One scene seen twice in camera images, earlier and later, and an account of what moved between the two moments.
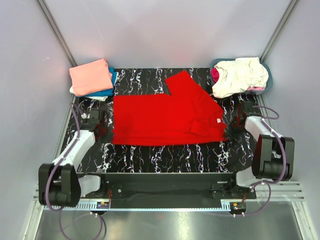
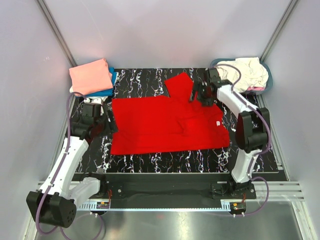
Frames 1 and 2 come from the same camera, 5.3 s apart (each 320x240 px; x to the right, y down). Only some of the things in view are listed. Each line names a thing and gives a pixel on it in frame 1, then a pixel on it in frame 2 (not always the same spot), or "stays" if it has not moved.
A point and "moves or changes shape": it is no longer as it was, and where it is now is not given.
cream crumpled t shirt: [236, 76] stays
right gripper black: [229, 135] → [196, 88]
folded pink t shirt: [90, 78] stays
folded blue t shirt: [107, 92] stays
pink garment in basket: [256, 88] stays
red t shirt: [188, 115] moves or changes shape
